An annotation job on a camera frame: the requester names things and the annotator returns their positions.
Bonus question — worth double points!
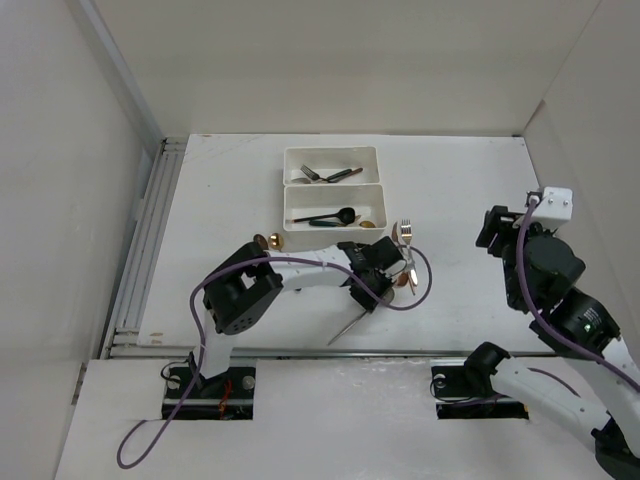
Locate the white plastic bin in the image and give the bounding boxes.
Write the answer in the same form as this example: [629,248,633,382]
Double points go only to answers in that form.
[283,146,380,185]
[283,184,388,249]

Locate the gold fork green handle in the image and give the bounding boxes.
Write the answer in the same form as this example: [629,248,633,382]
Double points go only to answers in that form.
[320,168,352,183]

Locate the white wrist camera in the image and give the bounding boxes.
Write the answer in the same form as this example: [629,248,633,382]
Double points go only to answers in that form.
[386,251,415,276]
[526,186,573,230]

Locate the black handled fork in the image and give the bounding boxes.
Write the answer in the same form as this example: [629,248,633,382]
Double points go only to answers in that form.
[300,165,327,182]

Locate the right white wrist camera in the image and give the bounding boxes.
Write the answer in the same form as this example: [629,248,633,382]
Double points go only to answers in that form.
[526,186,573,230]

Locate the black measuring spoon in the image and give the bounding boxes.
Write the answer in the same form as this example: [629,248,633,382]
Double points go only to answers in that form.
[291,207,356,224]

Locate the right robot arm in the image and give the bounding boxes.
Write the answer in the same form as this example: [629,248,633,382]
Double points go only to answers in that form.
[463,206,639,479]

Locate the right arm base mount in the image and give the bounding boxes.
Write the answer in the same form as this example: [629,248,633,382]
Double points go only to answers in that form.
[429,342,529,420]

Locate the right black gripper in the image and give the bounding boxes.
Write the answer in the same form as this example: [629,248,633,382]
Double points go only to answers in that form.
[475,203,556,308]

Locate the copper thin utensil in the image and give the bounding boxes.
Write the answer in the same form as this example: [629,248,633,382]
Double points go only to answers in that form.
[392,221,417,295]

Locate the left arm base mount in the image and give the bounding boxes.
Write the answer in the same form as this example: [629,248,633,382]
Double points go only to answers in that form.
[160,360,256,421]

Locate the silver spoon copper handle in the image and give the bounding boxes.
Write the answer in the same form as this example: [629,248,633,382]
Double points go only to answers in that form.
[327,289,395,346]

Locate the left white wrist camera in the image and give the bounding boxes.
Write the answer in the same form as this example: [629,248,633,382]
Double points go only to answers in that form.
[386,251,415,276]

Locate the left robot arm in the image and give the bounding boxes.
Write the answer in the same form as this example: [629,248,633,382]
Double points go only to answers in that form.
[189,237,404,397]

